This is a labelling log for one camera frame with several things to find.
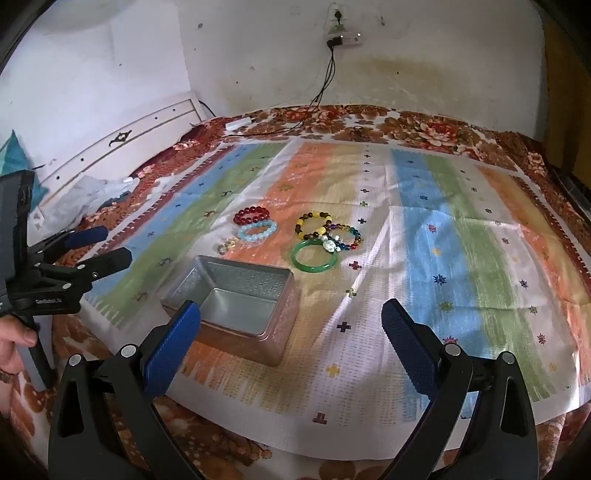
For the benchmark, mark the wall socket with plug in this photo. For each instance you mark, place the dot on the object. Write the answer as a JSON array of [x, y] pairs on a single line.
[[336, 19]]

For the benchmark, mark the teal fabric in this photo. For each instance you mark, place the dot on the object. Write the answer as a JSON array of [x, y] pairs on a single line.
[[13, 159]]

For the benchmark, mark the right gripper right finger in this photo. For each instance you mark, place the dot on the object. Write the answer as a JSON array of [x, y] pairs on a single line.
[[500, 441]]

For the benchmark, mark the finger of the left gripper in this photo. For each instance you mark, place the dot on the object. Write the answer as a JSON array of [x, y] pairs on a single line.
[[59, 244], [82, 275]]

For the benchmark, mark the green jade bangle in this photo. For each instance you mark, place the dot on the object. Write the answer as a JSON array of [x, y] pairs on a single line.
[[310, 256]]

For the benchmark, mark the white wooden headboard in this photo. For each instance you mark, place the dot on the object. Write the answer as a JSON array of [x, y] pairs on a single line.
[[119, 153]]

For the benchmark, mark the person's left hand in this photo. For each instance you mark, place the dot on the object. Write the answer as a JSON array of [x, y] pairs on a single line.
[[14, 334]]

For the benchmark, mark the striped colourful mat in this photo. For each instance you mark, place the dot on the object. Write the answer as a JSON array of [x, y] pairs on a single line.
[[465, 248]]

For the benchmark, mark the silver metal tin box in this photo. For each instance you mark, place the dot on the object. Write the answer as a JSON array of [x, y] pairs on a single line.
[[247, 310]]

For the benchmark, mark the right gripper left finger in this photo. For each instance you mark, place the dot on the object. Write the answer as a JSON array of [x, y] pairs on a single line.
[[84, 442]]

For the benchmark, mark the grey crumpled cloth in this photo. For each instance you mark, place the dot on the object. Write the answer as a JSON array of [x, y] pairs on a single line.
[[86, 197]]

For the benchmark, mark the white power strip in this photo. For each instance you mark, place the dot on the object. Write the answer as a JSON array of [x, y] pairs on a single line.
[[345, 39]]

